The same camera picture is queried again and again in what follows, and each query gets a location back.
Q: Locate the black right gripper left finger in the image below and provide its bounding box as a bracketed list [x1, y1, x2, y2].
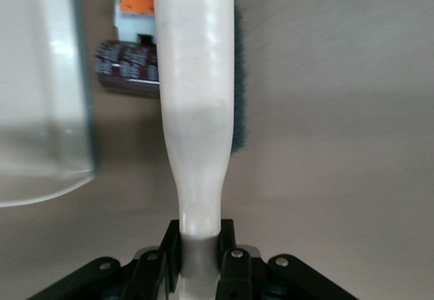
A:
[26, 219, 182, 300]

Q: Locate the small toy block object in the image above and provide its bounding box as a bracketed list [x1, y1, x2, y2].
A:
[107, 0, 157, 45]

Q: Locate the beige plastic dustpan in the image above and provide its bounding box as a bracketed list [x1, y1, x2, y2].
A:
[0, 0, 101, 209]

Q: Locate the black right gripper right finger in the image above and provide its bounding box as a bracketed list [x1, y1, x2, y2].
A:
[216, 218, 359, 300]

